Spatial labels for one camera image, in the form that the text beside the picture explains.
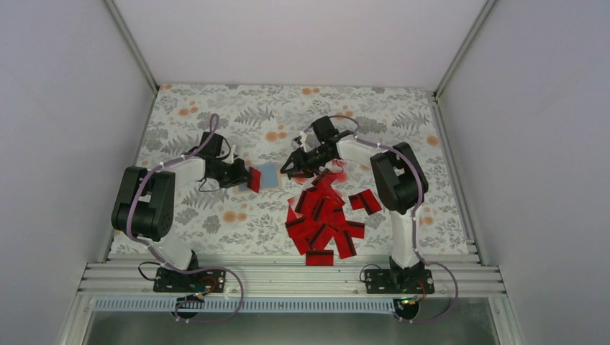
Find purple cable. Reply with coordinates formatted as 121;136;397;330
304;115;460;326
124;113;245;325

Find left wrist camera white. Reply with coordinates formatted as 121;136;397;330
226;145;238;165

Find clear card red dot left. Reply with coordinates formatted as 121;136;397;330
291;177;313;185

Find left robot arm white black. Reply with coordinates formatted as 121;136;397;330
111;132;261;291

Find red card pile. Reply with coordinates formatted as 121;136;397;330
292;169;347;228
349;189;383;215
285;217;317;254

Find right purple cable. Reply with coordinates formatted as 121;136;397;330
304;115;460;326

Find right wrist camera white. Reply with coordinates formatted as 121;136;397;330
293;131;310;151

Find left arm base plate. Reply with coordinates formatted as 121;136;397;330
152;268;227;293

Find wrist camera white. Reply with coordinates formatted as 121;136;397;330
226;145;238;165
293;131;310;151

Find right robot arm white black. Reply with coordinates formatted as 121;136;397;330
281;116;429;293

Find aluminium rail frame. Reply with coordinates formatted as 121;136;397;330
78;254;506;298

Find beige card holder wallet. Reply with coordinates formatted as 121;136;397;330
234;162;282;193

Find clear card red dot right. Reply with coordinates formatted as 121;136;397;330
329;160;348;183

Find clear card red dot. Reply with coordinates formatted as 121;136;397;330
291;177;313;185
329;160;348;183

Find red card lower right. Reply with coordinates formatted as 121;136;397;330
334;221;365;259

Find red card centre pile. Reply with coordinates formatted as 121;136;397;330
292;169;347;228

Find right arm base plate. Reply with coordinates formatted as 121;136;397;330
363;269;435;295

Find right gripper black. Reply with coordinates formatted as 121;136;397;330
281;145;334;178

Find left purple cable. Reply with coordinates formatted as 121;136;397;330
124;113;245;325

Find red card left pile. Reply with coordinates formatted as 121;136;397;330
285;217;317;254

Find floral patterned table mat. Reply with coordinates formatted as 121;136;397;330
137;84;468;256

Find red card right pile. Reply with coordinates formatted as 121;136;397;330
349;189;383;215

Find red card on rail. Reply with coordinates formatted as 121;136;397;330
305;249;334;267

